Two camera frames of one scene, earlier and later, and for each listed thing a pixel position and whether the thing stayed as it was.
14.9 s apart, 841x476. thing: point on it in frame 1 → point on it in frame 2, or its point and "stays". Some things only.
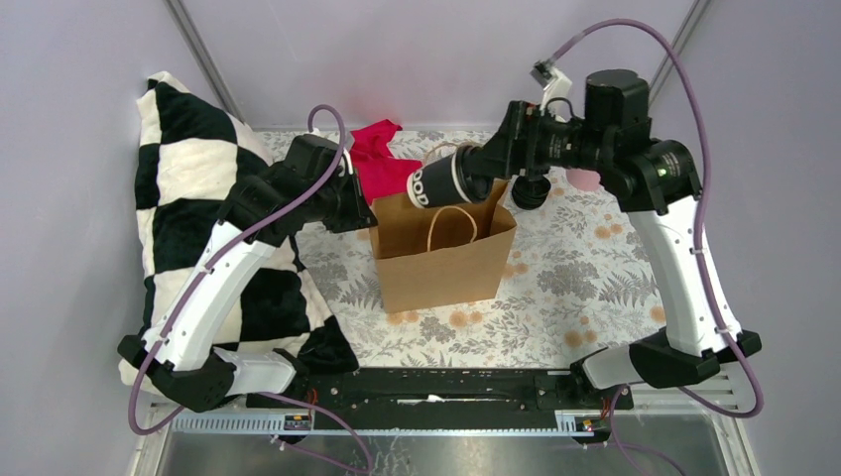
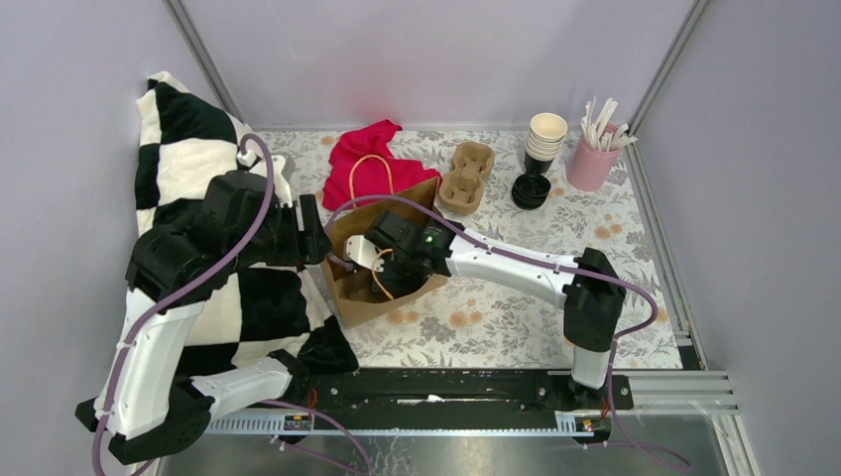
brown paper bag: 440,256 → 358,299
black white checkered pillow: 190,159 stays
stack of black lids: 531,191 stays
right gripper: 515,146 → 390,281
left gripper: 360,216 → 314,232
